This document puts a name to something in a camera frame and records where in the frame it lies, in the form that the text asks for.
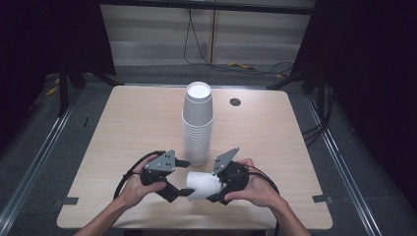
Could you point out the single white paper cup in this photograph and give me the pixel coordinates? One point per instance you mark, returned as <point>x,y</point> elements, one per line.
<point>203,185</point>

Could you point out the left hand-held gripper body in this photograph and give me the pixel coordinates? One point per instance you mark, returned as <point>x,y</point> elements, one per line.
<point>161,163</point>

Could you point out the black tape strip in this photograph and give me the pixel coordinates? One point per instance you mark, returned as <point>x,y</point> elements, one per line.
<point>67,201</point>
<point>322,198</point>

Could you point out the person's right hand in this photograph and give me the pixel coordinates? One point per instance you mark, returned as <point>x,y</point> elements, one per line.
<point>260,190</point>

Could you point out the yellow tape piece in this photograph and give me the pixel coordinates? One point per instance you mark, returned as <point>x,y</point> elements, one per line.
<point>51,90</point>
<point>242,65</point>

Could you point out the black metal crossbar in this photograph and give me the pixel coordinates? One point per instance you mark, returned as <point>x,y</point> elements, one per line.
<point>209,6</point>

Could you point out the person's left hand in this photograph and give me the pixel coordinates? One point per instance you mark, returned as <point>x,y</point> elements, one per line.
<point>134,188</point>

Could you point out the stack of white paper cups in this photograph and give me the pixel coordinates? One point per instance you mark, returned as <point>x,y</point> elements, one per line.
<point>197,124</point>

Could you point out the black stand leg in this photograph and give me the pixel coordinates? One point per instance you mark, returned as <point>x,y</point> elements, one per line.
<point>63,91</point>

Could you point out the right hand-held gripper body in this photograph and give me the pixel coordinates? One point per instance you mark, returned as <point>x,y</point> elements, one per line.
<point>232,177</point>

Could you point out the black curtain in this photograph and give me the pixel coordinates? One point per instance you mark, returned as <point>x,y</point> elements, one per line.
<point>39,42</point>
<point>370,82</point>

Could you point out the metal floor rail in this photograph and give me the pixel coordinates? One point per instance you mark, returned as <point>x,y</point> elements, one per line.
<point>341,157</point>
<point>36,160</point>

